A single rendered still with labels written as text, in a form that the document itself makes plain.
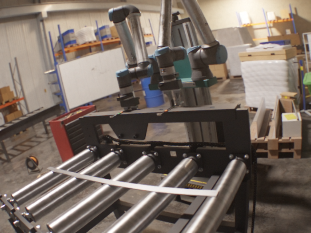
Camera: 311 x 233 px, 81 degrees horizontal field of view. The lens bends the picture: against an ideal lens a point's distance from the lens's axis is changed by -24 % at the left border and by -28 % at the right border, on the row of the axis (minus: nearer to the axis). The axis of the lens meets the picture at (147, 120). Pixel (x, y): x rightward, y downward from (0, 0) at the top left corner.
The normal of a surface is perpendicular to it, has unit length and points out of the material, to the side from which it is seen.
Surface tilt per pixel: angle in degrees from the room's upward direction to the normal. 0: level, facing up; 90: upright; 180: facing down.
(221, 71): 90
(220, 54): 95
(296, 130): 90
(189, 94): 90
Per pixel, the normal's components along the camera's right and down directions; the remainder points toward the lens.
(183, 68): -0.69, 0.35
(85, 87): 0.48, 0.12
